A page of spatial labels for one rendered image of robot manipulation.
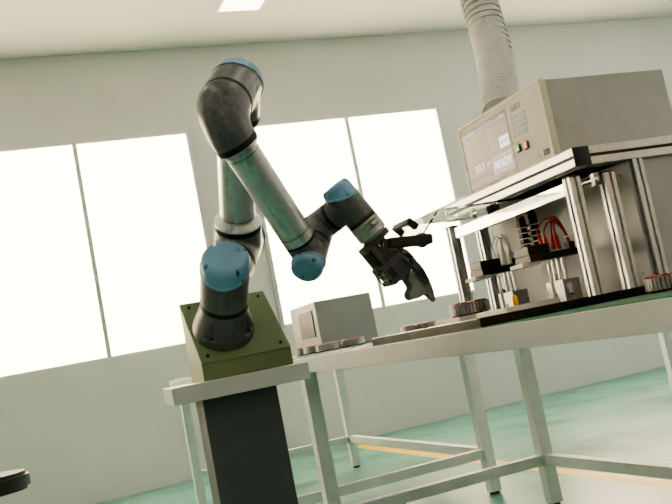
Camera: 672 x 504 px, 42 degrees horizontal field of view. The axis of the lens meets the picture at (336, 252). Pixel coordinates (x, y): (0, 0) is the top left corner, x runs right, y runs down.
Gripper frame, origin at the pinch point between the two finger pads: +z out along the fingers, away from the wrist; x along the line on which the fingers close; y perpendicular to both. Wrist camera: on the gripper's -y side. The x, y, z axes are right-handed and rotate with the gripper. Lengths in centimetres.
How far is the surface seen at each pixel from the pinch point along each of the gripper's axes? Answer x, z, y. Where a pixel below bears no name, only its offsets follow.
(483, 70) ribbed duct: -119, -28, -131
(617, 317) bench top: 72, 7, 8
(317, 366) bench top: -85, 10, 12
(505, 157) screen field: -11.7, -11.1, -46.5
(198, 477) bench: -332, 57, 48
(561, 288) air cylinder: 2.3, 20.8, -27.2
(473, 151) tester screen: -27, -16, -49
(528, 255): 2.6, 8.7, -25.5
